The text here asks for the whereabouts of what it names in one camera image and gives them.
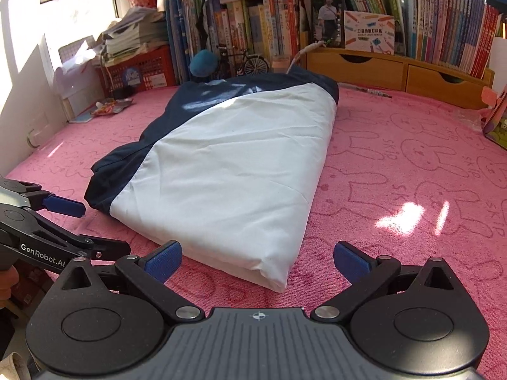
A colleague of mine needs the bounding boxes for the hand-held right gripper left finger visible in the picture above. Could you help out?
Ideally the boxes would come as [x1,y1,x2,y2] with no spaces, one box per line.
[51,241,206,324]

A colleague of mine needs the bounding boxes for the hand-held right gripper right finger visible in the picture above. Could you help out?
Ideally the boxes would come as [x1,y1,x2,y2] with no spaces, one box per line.
[311,241,466,324]

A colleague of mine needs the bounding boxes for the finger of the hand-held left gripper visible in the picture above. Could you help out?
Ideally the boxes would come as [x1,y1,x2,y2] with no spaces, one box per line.
[40,193,87,219]
[79,237,131,261]

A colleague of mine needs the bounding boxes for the navy and white jacket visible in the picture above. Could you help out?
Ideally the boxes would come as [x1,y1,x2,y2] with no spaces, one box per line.
[84,65,340,294]

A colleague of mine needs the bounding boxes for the person's left hand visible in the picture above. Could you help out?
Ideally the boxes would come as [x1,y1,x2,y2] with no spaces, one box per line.
[0,266,20,305]

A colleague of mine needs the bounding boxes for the crumpled snack wrapper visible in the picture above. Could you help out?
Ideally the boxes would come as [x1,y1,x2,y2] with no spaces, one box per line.
[91,101,135,117]

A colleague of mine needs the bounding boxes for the white paper bag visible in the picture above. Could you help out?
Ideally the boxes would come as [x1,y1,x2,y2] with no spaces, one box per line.
[55,37,107,121]

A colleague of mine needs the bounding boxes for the red plastic crate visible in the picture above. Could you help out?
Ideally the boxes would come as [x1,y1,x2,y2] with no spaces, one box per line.
[104,45,177,98]

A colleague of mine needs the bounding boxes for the clear pen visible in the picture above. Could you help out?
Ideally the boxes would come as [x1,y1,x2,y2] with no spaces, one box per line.
[337,82,393,99]

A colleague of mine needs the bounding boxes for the stack of paper workbooks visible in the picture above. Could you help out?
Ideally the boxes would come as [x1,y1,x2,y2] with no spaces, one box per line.
[99,6,170,64]

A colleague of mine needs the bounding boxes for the clear plastic wrapper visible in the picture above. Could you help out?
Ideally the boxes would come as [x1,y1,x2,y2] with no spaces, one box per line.
[455,109,487,132]

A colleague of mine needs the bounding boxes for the wooden desk organizer with drawers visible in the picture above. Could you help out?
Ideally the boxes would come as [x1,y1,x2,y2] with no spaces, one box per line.
[305,45,495,109]

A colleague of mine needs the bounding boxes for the blue plush ball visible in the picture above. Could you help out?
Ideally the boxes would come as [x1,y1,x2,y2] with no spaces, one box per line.
[189,50,220,78]

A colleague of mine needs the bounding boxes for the pink triangular toy house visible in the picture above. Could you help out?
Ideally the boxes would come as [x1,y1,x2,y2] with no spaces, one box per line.
[481,87,507,151]

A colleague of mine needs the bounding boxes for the black model bicycle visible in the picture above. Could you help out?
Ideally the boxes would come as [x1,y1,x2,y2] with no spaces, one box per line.
[216,45,270,78]

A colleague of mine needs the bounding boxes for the white label printer box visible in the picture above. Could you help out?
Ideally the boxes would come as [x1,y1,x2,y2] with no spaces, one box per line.
[343,10,396,55]

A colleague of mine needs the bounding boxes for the black smartphone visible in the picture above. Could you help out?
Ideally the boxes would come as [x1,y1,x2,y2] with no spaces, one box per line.
[310,0,343,48]

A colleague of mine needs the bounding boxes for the row of thick children's books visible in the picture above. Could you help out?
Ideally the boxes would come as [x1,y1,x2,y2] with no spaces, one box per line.
[166,0,311,86]

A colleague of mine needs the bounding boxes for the row of thin red blue books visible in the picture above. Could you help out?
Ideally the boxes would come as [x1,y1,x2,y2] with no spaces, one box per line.
[400,0,504,80]

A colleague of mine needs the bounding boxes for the white charging cable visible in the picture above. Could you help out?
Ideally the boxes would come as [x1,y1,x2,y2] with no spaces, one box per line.
[286,40,333,75]

